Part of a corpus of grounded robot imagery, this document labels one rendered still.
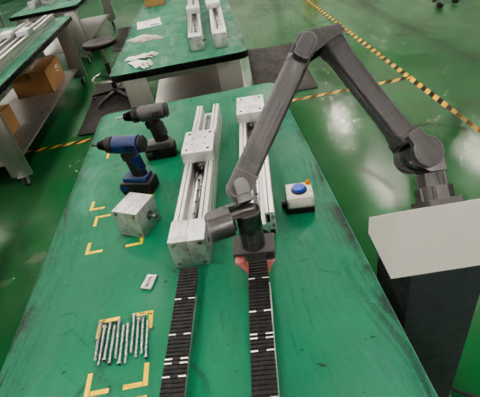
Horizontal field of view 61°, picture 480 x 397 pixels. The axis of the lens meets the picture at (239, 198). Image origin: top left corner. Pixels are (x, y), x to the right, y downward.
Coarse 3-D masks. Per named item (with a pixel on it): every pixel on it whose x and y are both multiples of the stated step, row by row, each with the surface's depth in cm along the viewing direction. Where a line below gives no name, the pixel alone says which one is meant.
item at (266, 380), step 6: (252, 378) 80; (258, 378) 79; (264, 378) 79; (270, 378) 79; (276, 378) 79; (252, 384) 79; (258, 384) 78; (264, 384) 78; (270, 384) 78; (276, 384) 78
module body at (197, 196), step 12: (216, 108) 173; (204, 120) 175; (216, 120) 164; (216, 132) 156; (216, 144) 152; (216, 156) 148; (192, 168) 139; (204, 168) 144; (216, 168) 145; (192, 180) 136; (204, 180) 130; (216, 180) 140; (180, 192) 126; (192, 192) 132; (204, 192) 124; (216, 192) 137; (180, 204) 121; (192, 204) 125; (204, 204) 119; (180, 216) 117; (192, 216) 120
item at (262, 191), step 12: (240, 132) 152; (240, 144) 145; (264, 168) 130; (264, 180) 124; (252, 192) 127; (264, 192) 119; (264, 204) 115; (264, 216) 117; (264, 228) 115; (276, 228) 115
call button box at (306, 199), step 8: (288, 184) 125; (304, 184) 124; (288, 192) 122; (304, 192) 120; (312, 192) 120; (288, 200) 119; (296, 200) 119; (304, 200) 119; (312, 200) 119; (288, 208) 121; (296, 208) 121; (304, 208) 121; (312, 208) 121
